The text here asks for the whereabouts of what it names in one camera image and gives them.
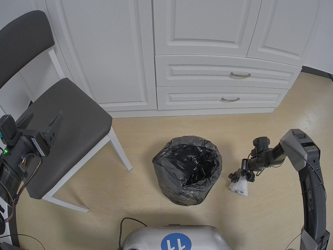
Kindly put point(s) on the white wardrobe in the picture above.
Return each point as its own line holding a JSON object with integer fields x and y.
{"x": 195, "y": 22}

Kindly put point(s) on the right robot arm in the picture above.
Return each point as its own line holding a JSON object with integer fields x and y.
{"x": 299, "y": 155}

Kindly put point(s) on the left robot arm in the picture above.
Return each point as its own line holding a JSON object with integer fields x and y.
{"x": 11, "y": 176}

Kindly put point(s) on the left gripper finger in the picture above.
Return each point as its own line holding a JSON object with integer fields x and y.
{"x": 53, "y": 130}
{"x": 25, "y": 120}

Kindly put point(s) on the white printed wrapper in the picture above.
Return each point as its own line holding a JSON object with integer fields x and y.
{"x": 240, "y": 186}

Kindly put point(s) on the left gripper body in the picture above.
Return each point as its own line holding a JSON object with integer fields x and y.
{"x": 26, "y": 144}

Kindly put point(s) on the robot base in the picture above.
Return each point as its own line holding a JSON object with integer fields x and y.
{"x": 177, "y": 236}

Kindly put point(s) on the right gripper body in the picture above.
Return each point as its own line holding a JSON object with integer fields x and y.
{"x": 247, "y": 164}

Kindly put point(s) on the black plastic bag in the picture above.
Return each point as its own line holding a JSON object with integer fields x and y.
{"x": 182, "y": 181}

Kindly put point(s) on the white chair grey cushions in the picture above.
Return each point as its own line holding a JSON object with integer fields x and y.
{"x": 72, "y": 118}

